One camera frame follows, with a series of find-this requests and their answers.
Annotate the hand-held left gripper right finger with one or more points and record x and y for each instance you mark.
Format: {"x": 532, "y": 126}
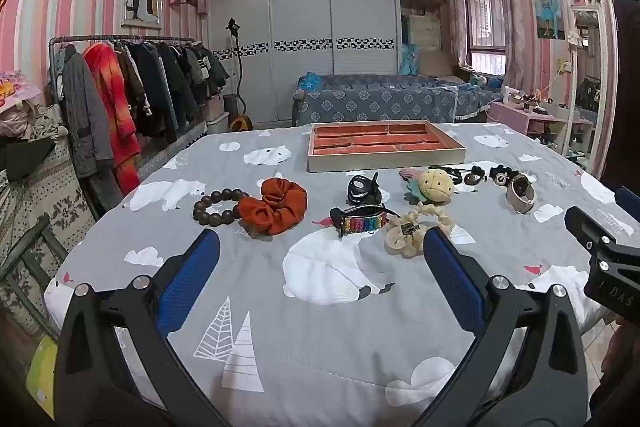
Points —
{"x": 450, "y": 277}

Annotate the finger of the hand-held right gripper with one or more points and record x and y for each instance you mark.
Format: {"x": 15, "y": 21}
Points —
{"x": 630, "y": 202}
{"x": 595, "y": 229}

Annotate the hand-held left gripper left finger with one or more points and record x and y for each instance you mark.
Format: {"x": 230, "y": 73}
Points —
{"x": 190, "y": 277}

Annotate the cream satin scrunchie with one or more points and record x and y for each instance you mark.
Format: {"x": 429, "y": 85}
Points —
{"x": 400, "y": 234}

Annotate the plush pineapple hair clip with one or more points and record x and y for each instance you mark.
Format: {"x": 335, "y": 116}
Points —
{"x": 435, "y": 187}

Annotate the orange fabric scrunchie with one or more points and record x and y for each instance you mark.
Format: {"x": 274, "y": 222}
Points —
{"x": 280, "y": 199}

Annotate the red brick-lined jewelry tray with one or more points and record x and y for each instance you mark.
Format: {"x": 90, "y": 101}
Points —
{"x": 350, "y": 164}

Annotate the rainbow beaded wristband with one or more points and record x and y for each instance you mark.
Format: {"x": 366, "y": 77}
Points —
{"x": 362, "y": 224}

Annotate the black wristwatch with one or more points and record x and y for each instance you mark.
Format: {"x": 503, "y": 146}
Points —
{"x": 500, "y": 177}

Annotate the black hair claw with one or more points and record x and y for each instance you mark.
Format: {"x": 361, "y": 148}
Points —
{"x": 356, "y": 187}

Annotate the lace-covered low shelf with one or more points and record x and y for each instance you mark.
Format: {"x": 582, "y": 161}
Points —
{"x": 165, "y": 147}

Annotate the pink desk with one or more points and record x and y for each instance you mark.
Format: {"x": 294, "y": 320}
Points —
{"x": 510, "y": 114}

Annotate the white standing mirror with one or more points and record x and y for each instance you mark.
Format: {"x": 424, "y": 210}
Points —
{"x": 602, "y": 57}

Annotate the garment steamer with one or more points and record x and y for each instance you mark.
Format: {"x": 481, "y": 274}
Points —
{"x": 239, "y": 122}

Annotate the stacked plastic storage boxes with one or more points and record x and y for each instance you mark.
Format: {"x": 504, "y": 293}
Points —
{"x": 217, "y": 114}

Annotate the floral patterned cloth cover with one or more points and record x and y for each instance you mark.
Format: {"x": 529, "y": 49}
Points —
{"x": 45, "y": 197}

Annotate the orange red coat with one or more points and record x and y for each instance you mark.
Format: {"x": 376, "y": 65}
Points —
{"x": 115, "y": 107}

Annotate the row of dark hanging clothes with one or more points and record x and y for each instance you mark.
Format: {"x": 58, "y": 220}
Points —
{"x": 170, "y": 87}

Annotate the bed with blue patterned cover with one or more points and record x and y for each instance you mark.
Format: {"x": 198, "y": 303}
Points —
{"x": 375, "y": 99}

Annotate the grey quilted coat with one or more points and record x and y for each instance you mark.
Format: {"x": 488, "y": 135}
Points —
{"x": 82, "y": 117}

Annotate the pile of clothes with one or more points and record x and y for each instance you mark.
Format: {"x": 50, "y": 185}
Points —
{"x": 30, "y": 127}

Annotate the pink floral curtain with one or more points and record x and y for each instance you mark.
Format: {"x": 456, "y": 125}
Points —
{"x": 457, "y": 17}
{"x": 511, "y": 7}

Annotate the blue star cushion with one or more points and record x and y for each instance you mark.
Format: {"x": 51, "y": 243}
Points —
{"x": 310, "y": 82}

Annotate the barred window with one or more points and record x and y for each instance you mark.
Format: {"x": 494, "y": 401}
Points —
{"x": 482, "y": 22}

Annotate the metal clothes rack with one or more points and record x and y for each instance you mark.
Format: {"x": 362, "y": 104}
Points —
{"x": 150, "y": 39}

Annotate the cream folded quilt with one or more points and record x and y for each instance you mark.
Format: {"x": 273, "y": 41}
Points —
{"x": 425, "y": 32}

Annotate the white sliding-door wardrobe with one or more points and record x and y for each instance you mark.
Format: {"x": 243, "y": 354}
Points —
{"x": 300, "y": 7}

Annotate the wall poster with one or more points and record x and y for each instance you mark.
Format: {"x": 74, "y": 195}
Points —
{"x": 546, "y": 7}

